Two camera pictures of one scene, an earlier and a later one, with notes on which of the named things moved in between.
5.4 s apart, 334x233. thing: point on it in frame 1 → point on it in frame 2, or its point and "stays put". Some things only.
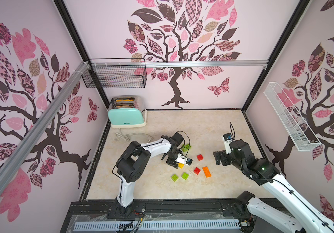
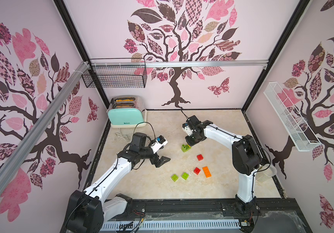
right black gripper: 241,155 → 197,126
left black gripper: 172,163 → 159,162
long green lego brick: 186,147 stays put
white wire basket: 288,117 stays put
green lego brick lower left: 175,177 stays put
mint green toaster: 126,111 stays put
